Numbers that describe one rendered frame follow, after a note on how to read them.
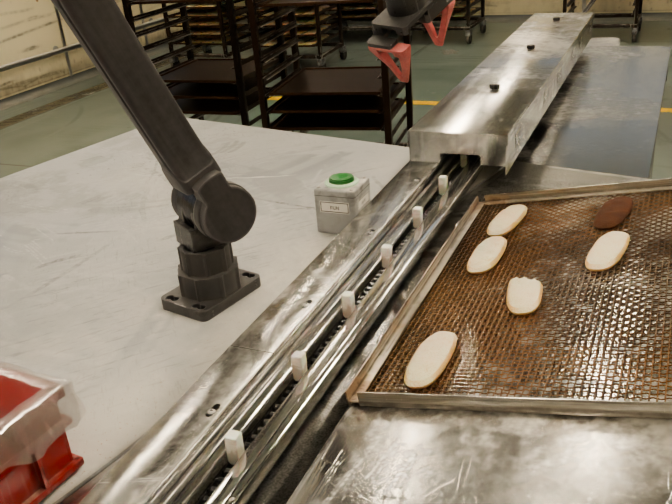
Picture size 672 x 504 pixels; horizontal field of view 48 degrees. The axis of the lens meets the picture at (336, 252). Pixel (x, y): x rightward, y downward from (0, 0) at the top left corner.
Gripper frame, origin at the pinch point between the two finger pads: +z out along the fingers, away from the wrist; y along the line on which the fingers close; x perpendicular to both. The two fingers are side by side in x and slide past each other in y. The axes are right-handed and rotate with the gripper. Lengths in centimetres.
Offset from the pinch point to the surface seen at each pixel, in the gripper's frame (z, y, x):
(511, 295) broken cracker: 0, 36, 36
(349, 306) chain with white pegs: 4.8, 41.9, 16.5
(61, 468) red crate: -8, 77, 12
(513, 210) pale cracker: 9.3, 16.4, 24.1
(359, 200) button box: 13.2, 19.7, -2.2
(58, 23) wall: 167, -175, -537
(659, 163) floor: 204, -198, -51
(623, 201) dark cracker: 8.4, 10.9, 36.8
